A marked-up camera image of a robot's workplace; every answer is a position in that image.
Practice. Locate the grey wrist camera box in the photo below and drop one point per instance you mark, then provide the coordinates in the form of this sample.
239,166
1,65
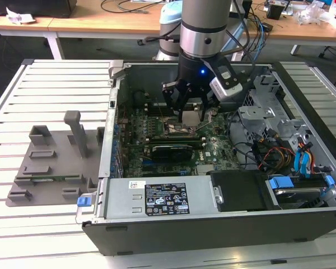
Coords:
226,84

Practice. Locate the small black desk device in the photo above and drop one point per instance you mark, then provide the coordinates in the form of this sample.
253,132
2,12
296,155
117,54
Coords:
267,26

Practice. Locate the crumpled white paper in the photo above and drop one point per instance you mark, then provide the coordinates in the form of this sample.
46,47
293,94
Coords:
18,16

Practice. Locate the small silver chipset heatsink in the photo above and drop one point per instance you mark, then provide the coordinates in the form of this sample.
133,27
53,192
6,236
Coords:
205,168

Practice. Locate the long wooden desk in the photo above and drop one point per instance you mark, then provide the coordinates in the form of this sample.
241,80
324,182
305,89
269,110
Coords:
100,22

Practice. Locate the grey metal drive cage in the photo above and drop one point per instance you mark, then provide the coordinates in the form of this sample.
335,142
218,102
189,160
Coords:
254,112

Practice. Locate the green motherboard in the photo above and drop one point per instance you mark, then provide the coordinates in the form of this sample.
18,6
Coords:
218,145

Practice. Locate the grey parts rack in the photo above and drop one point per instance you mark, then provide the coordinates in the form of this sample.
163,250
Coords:
58,168

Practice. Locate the black chair caster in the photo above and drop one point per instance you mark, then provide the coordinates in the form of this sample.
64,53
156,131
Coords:
140,42

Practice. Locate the CPU socket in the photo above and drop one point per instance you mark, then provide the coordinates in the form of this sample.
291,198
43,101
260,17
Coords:
175,130

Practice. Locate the large black box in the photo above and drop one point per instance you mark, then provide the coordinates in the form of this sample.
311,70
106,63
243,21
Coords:
30,7

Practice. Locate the black graphics card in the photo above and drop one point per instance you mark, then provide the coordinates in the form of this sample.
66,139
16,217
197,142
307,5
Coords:
170,152

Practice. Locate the small black box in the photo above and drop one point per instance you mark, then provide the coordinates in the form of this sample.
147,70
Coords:
275,11

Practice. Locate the black drive bay cover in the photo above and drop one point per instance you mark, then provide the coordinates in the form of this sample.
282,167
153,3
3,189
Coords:
238,190

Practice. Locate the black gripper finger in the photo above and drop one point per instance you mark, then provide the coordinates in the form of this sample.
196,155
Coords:
204,106
177,106

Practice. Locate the blue rear port block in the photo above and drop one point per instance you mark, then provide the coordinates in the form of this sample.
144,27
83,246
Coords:
116,129
113,159
112,169
115,144

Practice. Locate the silver topped CPU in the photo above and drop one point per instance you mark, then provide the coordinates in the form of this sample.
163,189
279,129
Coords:
191,117

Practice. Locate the small blue box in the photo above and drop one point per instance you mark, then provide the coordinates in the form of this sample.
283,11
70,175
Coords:
323,2

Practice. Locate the black grey PC case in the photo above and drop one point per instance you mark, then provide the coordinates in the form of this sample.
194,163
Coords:
184,238

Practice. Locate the black RAM slot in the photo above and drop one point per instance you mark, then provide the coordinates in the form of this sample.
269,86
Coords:
170,142
170,137
154,104
154,109

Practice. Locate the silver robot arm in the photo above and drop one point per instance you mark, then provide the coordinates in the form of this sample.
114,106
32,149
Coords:
204,16

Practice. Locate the short wooden desk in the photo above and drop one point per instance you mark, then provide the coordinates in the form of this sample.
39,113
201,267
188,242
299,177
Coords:
16,28

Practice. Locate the grey power supply unit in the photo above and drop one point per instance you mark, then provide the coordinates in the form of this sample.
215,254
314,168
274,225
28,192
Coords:
123,201

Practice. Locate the clear plastic bags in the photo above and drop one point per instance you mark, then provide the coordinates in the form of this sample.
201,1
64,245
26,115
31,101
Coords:
310,14

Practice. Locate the blue case latch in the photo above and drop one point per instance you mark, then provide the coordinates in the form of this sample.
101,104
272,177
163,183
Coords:
83,202

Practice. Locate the silver hard disk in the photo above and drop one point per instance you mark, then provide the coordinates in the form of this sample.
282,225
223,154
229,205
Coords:
296,196

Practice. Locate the blue disk carrier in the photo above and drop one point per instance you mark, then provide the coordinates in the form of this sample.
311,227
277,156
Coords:
280,183

